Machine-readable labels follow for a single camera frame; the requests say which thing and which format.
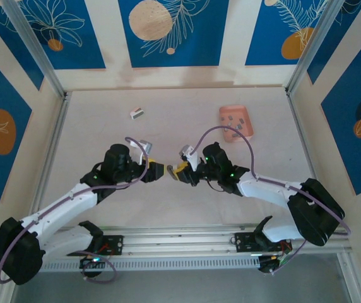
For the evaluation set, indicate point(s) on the pink plastic tray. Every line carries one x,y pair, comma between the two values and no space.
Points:
245,134

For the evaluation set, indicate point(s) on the grey mini stapler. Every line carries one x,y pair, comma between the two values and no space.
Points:
139,115

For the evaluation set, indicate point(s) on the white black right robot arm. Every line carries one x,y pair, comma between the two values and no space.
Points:
262,189

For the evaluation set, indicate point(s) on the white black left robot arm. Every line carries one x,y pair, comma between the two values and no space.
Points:
73,205

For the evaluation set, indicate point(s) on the black controller board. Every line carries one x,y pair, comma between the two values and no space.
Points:
267,265
89,262

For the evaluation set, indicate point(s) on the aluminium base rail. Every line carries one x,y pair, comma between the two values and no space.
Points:
183,240

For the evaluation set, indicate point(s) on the aluminium table side rail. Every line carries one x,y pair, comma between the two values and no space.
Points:
300,126
58,126

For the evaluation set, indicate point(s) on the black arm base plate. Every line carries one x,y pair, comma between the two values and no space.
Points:
245,241
117,244

